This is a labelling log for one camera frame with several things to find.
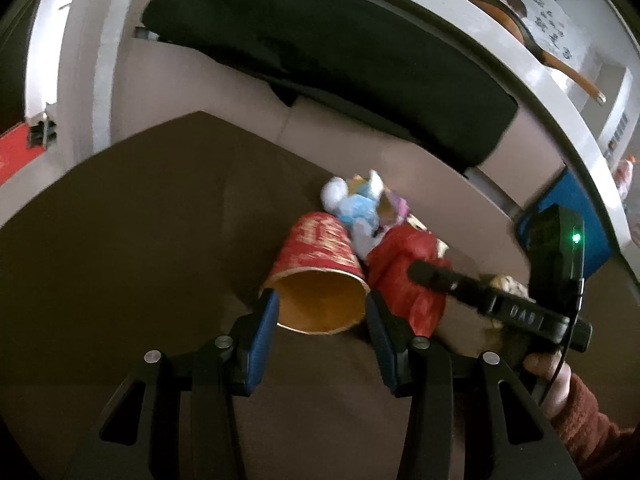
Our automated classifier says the red wrapper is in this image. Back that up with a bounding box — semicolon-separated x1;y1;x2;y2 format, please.
367;223;451;337

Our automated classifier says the right hand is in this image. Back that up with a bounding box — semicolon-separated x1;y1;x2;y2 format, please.
524;353;572;419

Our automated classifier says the dark brown cardboard board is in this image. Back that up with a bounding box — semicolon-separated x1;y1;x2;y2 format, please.
0;109;501;480

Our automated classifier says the white blue wrapper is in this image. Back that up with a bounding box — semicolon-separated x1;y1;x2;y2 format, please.
320;169;410;261

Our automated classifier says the blue cloth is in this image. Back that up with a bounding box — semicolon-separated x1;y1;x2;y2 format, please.
515;168;612;278

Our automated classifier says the black cloth on counter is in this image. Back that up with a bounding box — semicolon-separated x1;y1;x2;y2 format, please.
142;0;518;171

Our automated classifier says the red paper cup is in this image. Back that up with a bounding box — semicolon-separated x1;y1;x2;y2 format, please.
264;212;369;336

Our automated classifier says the white kitchen counter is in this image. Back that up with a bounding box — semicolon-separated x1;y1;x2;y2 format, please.
1;0;639;280

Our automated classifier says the wooden spoon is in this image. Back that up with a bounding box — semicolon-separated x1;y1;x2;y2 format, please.
468;0;608;106

